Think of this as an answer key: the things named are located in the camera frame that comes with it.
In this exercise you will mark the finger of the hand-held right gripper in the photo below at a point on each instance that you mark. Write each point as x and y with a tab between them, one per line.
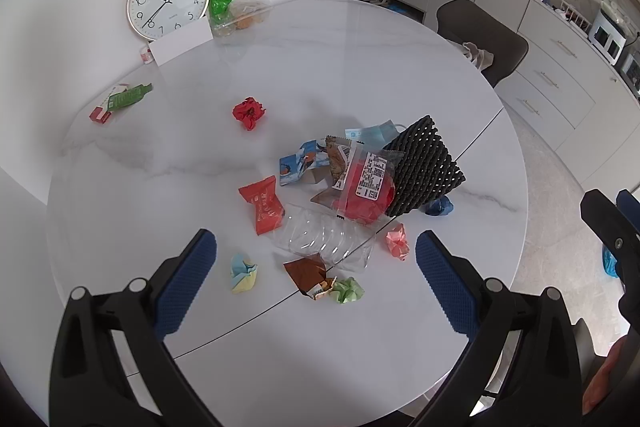
629	201
607	222

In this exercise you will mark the blue snack packet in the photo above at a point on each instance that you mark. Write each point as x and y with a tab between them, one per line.
297	167

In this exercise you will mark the small red white bottle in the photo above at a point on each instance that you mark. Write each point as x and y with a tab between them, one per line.
146	55

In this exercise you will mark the white card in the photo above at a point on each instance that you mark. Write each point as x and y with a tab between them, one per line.
180	44

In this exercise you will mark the pink crumpled paper ball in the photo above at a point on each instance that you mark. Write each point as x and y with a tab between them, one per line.
398	242

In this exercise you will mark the clear packet with white label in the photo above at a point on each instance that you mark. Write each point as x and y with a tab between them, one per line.
370	187

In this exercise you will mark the dark chair with cloth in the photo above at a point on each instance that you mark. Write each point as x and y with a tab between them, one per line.
480	29

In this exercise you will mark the red crumpled paper ball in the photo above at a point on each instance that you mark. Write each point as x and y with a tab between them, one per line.
248	113

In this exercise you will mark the red white box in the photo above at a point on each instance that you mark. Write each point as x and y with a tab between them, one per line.
102	109

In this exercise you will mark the person's right forearm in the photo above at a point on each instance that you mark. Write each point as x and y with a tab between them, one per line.
602	377

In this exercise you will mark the clear plastic food container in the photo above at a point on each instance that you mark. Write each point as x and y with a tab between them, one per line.
240	18

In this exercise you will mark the beige cloth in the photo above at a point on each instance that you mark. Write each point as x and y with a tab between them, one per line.
481	55

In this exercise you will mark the brown torn wrapper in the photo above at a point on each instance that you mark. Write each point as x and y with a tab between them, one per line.
305	274

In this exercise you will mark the white drawer cabinet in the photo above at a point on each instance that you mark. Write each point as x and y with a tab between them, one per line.
555	72

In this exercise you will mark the yellow blue crumpled paper ball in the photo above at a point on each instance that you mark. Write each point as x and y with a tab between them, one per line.
244	274

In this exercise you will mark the green crumpled paper ball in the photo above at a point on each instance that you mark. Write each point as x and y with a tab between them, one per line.
347	291

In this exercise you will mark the blue plastic bag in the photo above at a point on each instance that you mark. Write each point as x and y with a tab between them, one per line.
610	264

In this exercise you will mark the clear plastic tray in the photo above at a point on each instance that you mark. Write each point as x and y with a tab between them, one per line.
325	237

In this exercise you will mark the red snack packet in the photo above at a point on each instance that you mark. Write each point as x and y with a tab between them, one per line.
264	204

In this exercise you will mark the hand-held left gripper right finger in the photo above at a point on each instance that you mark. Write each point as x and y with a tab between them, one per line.
445	282

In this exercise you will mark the black foam mesh sleeve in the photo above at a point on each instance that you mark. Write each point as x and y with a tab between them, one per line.
425	167

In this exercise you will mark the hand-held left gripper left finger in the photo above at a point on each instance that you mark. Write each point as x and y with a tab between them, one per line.
186	279

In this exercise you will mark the blue crumpled plastic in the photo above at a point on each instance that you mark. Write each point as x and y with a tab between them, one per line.
440	206

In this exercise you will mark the white dish rack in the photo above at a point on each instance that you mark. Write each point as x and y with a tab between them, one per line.
574	14

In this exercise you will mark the blue face mask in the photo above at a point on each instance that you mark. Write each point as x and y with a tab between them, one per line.
377	134

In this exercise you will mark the white countertop oven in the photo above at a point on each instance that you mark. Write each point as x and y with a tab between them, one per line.
607	34

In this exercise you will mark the round white wall clock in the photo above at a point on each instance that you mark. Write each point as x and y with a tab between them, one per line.
167	0

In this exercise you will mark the green packet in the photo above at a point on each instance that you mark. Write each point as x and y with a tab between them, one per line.
129	96

